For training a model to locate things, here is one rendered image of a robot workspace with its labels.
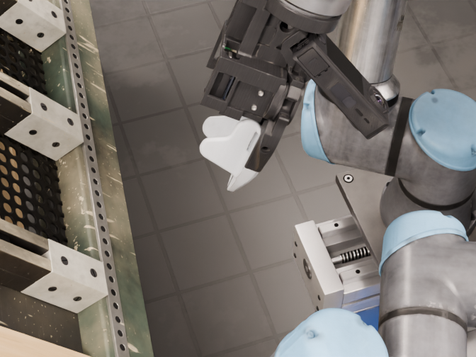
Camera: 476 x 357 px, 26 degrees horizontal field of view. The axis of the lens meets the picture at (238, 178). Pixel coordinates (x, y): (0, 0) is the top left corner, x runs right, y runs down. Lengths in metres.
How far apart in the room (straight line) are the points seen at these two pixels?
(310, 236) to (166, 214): 1.25
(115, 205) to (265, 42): 1.00
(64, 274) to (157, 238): 1.23
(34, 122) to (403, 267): 1.02
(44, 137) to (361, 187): 0.56
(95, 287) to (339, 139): 0.47
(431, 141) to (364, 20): 0.19
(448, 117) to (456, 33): 1.90
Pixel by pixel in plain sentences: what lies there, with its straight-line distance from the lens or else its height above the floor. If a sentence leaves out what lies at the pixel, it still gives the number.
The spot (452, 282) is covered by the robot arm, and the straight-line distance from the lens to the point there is 0.89.
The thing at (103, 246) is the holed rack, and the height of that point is 0.89.
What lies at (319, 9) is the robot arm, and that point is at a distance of 0.86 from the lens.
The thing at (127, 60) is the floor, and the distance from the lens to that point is 3.22.
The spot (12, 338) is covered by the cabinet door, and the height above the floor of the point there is 1.03.
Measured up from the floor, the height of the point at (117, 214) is 0.84.
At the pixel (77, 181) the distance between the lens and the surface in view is 1.83.
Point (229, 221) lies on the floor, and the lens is 2.84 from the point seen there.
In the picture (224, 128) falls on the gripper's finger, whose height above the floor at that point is 1.61.
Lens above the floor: 2.38
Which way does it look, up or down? 54 degrees down
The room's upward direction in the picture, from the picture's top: straight up
